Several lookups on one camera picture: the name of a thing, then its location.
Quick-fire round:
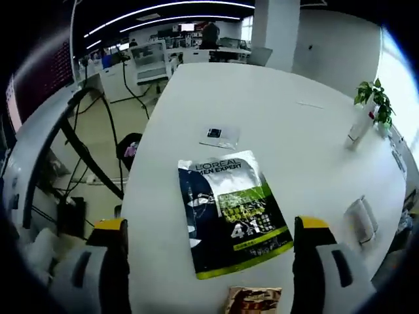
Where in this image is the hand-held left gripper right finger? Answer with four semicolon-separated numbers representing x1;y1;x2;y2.
292;215;378;314

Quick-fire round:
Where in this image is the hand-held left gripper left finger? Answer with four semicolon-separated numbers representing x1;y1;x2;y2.
48;217;132;314

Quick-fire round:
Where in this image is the gold skincare sachet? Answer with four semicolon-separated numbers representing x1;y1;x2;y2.
225;286;283;314

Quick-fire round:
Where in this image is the green black skincare sachet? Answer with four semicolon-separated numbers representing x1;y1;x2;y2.
177;149;295;281

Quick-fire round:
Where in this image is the white skincare tube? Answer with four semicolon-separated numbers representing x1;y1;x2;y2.
345;99;376;150

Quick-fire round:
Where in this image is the black computer case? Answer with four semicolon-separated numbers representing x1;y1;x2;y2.
57;196;86;237

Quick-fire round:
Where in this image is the black office chair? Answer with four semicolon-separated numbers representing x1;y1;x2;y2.
115;132;144;171

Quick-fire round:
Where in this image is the small clear plastic bag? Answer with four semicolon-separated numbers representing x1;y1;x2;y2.
198;125;242;150

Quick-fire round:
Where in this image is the green potted plant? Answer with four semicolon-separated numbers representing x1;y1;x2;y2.
354;77;396;138

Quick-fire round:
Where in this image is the white glass-front cabinet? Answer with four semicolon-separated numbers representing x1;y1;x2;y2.
130;42;171;84

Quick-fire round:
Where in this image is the grey chair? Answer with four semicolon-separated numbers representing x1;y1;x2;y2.
248;47;273;66

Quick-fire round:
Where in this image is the thick black cable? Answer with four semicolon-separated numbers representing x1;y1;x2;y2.
22;86;126;230

